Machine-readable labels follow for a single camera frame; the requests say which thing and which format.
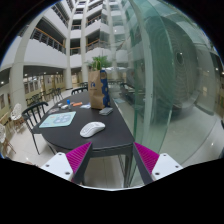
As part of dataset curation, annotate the black chair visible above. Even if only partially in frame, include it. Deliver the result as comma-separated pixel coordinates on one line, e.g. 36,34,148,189
71,87,88,95
22,102,48,145

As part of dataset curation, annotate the black chair far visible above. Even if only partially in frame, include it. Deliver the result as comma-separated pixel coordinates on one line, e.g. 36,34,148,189
71,87,88,95

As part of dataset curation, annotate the blue cap bottle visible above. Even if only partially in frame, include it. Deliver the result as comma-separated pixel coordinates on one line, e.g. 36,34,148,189
67,99,71,109

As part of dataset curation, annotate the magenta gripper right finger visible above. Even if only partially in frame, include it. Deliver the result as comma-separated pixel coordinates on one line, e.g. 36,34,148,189
133,142,182,185

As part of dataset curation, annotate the black chair left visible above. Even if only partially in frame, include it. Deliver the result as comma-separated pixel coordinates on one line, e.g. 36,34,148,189
22,102,48,145

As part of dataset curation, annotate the black dining table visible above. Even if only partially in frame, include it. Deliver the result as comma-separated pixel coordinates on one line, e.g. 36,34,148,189
39,91,134,187

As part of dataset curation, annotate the orange small object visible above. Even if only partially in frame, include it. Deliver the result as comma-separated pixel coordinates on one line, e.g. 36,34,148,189
72,102,82,107

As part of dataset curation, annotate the white paper card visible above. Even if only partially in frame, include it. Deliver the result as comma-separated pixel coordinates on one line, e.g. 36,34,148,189
80,104,91,109

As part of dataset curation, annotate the white chair left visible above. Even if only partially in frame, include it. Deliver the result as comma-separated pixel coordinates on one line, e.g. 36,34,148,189
10,103,24,128

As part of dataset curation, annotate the light green mouse pad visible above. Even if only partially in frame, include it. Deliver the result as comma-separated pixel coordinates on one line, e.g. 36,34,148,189
40,111,76,128

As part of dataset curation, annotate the brown paper bag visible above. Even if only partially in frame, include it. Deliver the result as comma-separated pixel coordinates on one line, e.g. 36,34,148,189
88,70,110,109

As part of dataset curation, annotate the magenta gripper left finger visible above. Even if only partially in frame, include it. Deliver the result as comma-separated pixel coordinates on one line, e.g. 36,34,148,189
41,142,92,184

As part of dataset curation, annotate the green potted plant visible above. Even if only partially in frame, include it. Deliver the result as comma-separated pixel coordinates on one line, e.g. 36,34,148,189
88,56,111,71

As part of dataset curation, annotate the white computer mouse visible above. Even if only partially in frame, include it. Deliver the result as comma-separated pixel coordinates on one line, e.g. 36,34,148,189
80,122,105,138

